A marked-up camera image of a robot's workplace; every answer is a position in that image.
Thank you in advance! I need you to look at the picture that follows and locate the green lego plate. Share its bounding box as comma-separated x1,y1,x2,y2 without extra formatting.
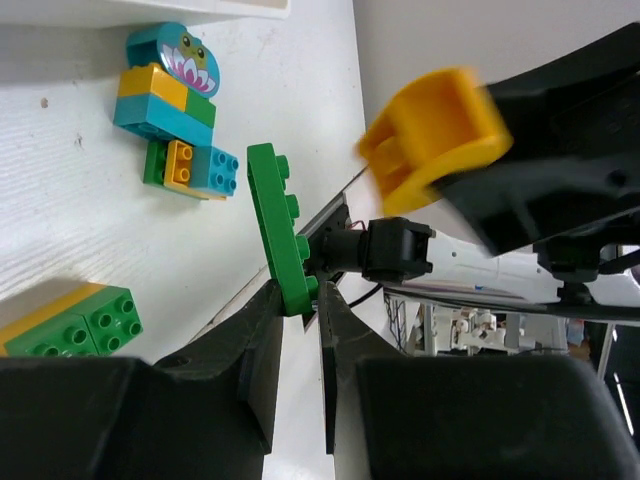
247,143,318,317

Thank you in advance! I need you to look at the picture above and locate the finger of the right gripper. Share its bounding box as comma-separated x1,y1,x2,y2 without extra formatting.
439,22,639,256

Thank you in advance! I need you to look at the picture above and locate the green and yellow lego block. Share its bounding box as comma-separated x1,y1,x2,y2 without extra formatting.
1,282,143,357

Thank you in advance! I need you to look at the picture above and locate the multicolor lego cluster with frog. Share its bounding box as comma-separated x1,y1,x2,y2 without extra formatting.
113,22,239,200

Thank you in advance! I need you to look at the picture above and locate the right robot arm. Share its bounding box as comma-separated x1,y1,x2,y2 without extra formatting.
312,23,639,322

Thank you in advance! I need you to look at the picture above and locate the white three-compartment tray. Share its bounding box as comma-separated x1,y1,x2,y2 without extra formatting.
1,0,291,29

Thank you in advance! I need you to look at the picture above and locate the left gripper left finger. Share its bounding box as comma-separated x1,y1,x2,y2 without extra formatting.
1,280,283,479

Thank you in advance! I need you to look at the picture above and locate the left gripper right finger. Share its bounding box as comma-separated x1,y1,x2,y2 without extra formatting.
318,282,639,479

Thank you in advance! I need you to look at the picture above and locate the yellow curved lego brick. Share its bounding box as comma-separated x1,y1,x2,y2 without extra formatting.
357,67,513,216

